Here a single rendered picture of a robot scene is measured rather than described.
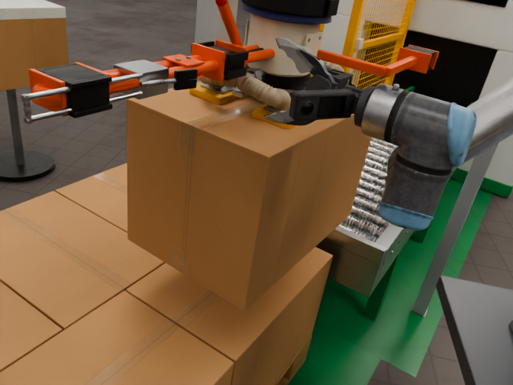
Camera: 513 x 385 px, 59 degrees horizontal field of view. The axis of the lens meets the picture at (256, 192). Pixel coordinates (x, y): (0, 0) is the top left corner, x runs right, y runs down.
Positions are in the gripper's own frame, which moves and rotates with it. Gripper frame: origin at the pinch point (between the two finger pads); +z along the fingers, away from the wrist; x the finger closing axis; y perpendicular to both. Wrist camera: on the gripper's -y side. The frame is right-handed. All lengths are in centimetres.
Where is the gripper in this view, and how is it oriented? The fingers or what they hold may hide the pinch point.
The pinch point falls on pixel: (267, 79)
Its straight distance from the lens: 87.6
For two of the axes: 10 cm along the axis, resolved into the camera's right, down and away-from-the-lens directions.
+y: 5.5, -3.4, 7.6
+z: -8.2, -3.7, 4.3
